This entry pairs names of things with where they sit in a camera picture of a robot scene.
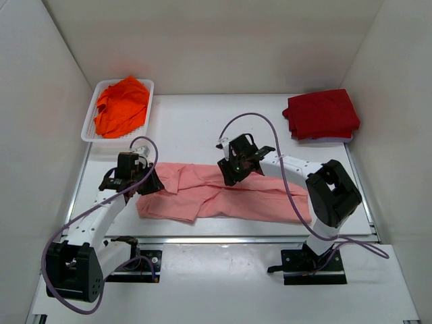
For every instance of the orange t shirt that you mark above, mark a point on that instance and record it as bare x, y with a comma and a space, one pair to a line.
122, 108

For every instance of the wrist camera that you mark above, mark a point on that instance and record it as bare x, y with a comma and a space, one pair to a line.
142, 151
224, 145

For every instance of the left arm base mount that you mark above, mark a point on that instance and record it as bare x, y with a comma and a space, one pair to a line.
145, 269

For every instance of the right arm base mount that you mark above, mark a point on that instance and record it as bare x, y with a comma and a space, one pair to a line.
300, 267

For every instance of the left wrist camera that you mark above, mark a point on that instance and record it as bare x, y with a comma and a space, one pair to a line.
142, 151

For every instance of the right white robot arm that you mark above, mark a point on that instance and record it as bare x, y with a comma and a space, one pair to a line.
333, 194

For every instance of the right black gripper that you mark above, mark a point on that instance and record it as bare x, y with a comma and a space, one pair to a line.
231, 178

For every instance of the white plastic basket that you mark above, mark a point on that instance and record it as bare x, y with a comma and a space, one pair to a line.
88, 133

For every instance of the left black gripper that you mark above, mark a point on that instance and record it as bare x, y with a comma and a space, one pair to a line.
156, 183

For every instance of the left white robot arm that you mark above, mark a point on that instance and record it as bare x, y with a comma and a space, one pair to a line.
77, 267

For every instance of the pink polo shirt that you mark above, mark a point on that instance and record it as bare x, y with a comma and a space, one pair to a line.
193, 191

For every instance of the white tray under red shirt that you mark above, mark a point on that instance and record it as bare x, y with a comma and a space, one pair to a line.
332, 139

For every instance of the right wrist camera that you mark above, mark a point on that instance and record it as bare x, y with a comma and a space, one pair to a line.
224, 145

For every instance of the folded red t shirt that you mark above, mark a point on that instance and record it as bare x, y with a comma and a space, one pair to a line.
324, 114

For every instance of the aluminium table rail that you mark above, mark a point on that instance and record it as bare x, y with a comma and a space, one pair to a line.
221, 239

